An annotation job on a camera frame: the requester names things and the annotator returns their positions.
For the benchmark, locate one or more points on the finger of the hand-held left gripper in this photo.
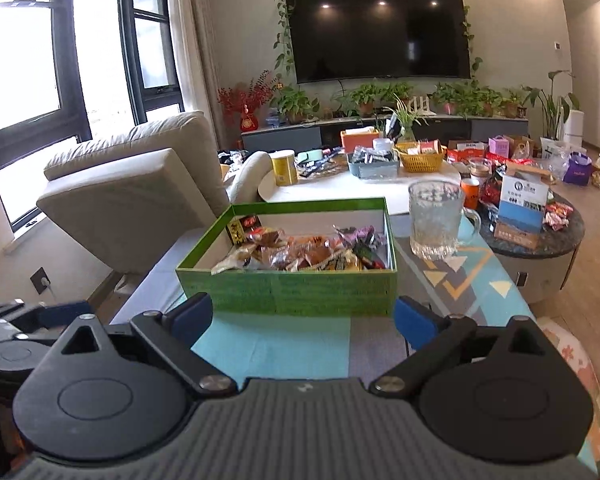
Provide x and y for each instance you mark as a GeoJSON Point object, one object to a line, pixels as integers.
{"type": "Point", "coordinates": [62, 314]}

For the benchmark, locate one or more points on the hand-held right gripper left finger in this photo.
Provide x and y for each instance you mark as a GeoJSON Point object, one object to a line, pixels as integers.
{"type": "Point", "coordinates": [195, 317]}

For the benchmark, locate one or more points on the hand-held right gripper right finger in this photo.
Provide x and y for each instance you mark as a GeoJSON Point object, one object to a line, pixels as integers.
{"type": "Point", "coordinates": [415, 322]}

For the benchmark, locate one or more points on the long beige snack packet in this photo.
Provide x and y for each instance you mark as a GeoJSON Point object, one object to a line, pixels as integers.
{"type": "Point", "coordinates": [237, 259]}

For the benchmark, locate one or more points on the dark snack packet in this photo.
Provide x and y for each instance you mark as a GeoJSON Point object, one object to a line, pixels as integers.
{"type": "Point", "coordinates": [370, 257]}

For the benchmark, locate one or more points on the yellow biscuit packet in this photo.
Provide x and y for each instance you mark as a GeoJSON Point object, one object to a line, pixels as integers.
{"type": "Point", "coordinates": [342, 261]}

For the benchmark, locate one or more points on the black snack packet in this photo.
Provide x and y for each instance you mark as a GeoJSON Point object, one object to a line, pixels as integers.
{"type": "Point", "coordinates": [237, 232]}

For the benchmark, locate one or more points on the purple snack packet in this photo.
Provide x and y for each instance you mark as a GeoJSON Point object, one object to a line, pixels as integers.
{"type": "Point", "coordinates": [360, 234]}

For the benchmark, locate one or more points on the orange clear snack packet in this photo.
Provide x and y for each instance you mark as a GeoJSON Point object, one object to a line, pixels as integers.
{"type": "Point", "coordinates": [272, 240]}

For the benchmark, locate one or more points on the green cardboard box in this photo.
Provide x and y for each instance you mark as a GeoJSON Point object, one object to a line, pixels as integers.
{"type": "Point", "coordinates": [305, 292]}

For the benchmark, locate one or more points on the teal patterned tablecloth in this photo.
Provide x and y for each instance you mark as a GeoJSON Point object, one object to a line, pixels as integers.
{"type": "Point", "coordinates": [290, 345]}

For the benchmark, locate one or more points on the glass mug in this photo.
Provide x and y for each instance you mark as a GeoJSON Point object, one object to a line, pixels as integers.
{"type": "Point", "coordinates": [435, 220]}

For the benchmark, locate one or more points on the dark round side table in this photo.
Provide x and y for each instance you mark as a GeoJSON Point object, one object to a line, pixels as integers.
{"type": "Point", "coordinates": [530, 270]}

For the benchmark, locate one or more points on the orange cup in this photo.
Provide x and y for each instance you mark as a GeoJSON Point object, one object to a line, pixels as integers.
{"type": "Point", "coordinates": [470, 195]}

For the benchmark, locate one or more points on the beige recliner sofa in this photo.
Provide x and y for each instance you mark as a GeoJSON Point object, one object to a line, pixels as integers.
{"type": "Point", "coordinates": [130, 185]}

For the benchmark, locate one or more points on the red snack bag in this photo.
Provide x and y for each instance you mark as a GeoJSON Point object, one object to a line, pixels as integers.
{"type": "Point", "coordinates": [491, 189]}

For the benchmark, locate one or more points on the blue white box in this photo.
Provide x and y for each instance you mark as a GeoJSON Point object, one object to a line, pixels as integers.
{"type": "Point", "coordinates": [522, 210]}

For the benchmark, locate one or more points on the grey-blue plastic basket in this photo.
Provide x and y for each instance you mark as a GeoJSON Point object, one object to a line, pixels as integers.
{"type": "Point", "coordinates": [372, 169]}

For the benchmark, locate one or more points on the floral floor rug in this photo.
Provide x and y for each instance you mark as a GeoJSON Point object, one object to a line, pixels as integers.
{"type": "Point", "coordinates": [572, 360]}

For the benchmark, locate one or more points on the yellow woven basket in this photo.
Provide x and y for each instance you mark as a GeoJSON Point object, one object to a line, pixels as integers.
{"type": "Point", "coordinates": [420, 160]}

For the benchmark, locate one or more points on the yellow can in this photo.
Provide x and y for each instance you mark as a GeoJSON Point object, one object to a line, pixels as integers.
{"type": "Point", "coordinates": [285, 169]}

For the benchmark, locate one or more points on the red white box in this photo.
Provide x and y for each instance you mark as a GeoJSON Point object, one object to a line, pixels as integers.
{"type": "Point", "coordinates": [467, 152]}

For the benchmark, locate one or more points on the pile of red candies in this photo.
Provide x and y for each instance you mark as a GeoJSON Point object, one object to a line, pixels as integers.
{"type": "Point", "coordinates": [557, 216]}

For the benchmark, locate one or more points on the orange tissue box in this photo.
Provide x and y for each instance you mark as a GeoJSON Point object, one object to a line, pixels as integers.
{"type": "Point", "coordinates": [361, 142]}

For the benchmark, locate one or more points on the pink gift box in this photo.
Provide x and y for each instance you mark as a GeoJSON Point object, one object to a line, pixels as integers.
{"type": "Point", "coordinates": [500, 147]}

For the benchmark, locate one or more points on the spider plant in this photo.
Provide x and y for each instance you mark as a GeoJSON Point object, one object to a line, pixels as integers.
{"type": "Point", "coordinates": [405, 117]}

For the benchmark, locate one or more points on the clear plastic bag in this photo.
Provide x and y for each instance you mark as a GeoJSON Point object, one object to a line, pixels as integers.
{"type": "Point", "coordinates": [555, 157]}

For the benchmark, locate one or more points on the white picket fence ornament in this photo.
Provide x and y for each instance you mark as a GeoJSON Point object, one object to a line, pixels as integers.
{"type": "Point", "coordinates": [422, 104]}

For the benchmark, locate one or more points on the purple gift bag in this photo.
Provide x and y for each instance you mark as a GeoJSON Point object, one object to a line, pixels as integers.
{"type": "Point", "coordinates": [577, 170]}

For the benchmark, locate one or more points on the red flower plant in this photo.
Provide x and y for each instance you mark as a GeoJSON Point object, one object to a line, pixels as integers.
{"type": "Point", "coordinates": [247, 100]}

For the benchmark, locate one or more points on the green potted plant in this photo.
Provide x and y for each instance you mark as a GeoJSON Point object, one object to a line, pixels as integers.
{"type": "Point", "coordinates": [480, 100]}
{"type": "Point", "coordinates": [396, 94]}
{"type": "Point", "coordinates": [446, 96]}
{"type": "Point", "coordinates": [364, 97]}
{"type": "Point", "coordinates": [292, 102]}
{"type": "Point", "coordinates": [512, 102]}

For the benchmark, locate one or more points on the white air purifier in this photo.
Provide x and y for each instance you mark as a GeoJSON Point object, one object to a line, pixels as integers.
{"type": "Point", "coordinates": [575, 130]}

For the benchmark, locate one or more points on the large leaf plant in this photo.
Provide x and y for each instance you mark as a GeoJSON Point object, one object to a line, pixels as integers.
{"type": "Point", "coordinates": [550, 105]}

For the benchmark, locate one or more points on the large black framed window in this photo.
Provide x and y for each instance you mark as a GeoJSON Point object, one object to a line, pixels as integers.
{"type": "Point", "coordinates": [25, 60]}

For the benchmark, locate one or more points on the narrow black framed window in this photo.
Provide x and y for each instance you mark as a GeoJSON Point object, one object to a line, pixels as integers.
{"type": "Point", "coordinates": [150, 35]}

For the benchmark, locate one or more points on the black television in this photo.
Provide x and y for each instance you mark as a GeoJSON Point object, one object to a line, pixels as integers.
{"type": "Point", "coordinates": [380, 30]}

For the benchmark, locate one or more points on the black wall socket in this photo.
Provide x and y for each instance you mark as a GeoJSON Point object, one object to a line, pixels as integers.
{"type": "Point", "coordinates": [41, 281]}

